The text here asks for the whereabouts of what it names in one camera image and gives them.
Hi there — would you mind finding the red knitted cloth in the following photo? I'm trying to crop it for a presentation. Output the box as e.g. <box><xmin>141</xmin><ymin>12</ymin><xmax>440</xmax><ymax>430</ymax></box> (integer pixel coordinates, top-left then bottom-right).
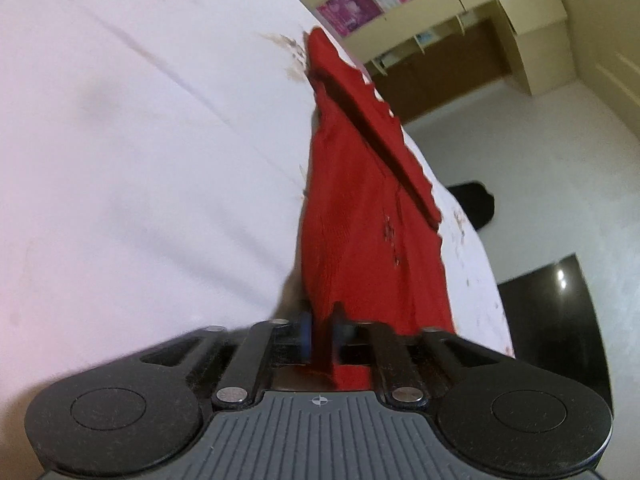
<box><xmin>300</xmin><ymin>28</ymin><xmax>454</xmax><ymax>387</ymax></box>

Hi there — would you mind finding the black chair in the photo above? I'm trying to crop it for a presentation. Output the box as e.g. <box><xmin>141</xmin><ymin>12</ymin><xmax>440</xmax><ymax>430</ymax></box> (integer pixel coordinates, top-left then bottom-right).
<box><xmin>447</xmin><ymin>181</ymin><xmax>496</xmax><ymax>231</ymax></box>

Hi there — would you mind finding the black glossy cabinet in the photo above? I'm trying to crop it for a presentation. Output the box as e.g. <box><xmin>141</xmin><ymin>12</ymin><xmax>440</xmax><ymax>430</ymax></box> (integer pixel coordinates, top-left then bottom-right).
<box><xmin>498</xmin><ymin>255</ymin><xmax>613</xmax><ymax>405</ymax></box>

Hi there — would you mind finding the white floral bed sheet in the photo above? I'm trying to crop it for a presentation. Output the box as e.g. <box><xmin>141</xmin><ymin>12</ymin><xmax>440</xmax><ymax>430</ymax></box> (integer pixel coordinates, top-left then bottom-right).
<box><xmin>0</xmin><ymin>0</ymin><xmax>516</xmax><ymax>411</ymax></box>

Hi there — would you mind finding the cream corner shelf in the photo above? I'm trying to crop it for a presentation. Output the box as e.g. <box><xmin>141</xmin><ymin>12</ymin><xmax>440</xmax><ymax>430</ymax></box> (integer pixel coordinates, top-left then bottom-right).
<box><xmin>366</xmin><ymin>10</ymin><xmax>480</xmax><ymax>76</ymax></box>

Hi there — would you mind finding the brown wooden door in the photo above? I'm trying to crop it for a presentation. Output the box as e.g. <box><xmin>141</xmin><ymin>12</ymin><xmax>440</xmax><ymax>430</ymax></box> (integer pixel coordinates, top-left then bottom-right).
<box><xmin>372</xmin><ymin>20</ymin><xmax>511</xmax><ymax>124</ymax></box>

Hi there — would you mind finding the lower left purple poster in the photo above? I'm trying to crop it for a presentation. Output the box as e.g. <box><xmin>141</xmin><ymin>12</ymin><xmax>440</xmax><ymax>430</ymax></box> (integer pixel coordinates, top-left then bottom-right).
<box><xmin>317</xmin><ymin>0</ymin><xmax>383</xmax><ymax>38</ymax></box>

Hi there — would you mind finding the cream wardrobe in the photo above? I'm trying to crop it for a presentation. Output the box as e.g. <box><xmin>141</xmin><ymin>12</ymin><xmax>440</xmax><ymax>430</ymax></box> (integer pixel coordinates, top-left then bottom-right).
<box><xmin>300</xmin><ymin>0</ymin><xmax>576</xmax><ymax>96</ymax></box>

